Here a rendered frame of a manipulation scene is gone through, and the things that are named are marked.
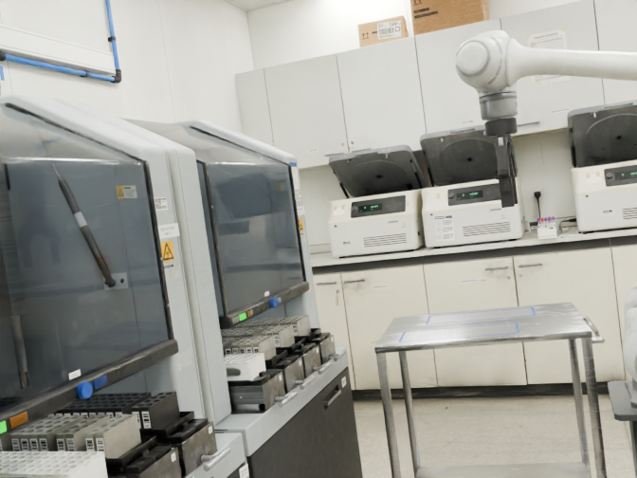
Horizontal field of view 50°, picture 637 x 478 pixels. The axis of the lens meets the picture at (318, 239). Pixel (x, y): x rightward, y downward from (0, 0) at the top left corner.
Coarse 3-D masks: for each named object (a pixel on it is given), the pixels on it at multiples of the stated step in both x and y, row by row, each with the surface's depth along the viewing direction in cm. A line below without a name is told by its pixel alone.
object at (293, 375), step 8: (280, 360) 204; (288, 360) 196; (296, 360) 200; (272, 368) 193; (280, 368) 193; (288, 368) 194; (296, 368) 199; (288, 376) 193; (296, 376) 198; (312, 376) 201; (288, 384) 192; (296, 384) 197; (304, 384) 193; (288, 392) 192
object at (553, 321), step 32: (416, 320) 231; (448, 320) 223; (480, 320) 216; (512, 320) 210; (544, 320) 204; (576, 320) 198; (384, 352) 197; (576, 352) 225; (384, 384) 198; (576, 384) 226; (384, 416) 199; (576, 416) 227; (416, 448) 241
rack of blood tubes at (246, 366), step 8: (232, 360) 184; (240, 360) 183; (248, 360) 181; (256, 360) 183; (232, 368) 192; (240, 368) 180; (248, 368) 180; (256, 368) 183; (264, 368) 188; (232, 376) 191; (240, 376) 180; (248, 376) 180; (256, 376) 182
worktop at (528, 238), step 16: (528, 240) 376; (544, 240) 373; (560, 240) 370; (576, 240) 367; (320, 256) 456; (352, 256) 424; (368, 256) 408; (384, 256) 404; (400, 256) 401; (416, 256) 398
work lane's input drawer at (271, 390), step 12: (264, 372) 186; (276, 372) 187; (228, 384) 181; (240, 384) 180; (252, 384) 179; (264, 384) 178; (276, 384) 185; (240, 396) 179; (252, 396) 178; (264, 396) 177; (276, 396) 184; (288, 396) 182
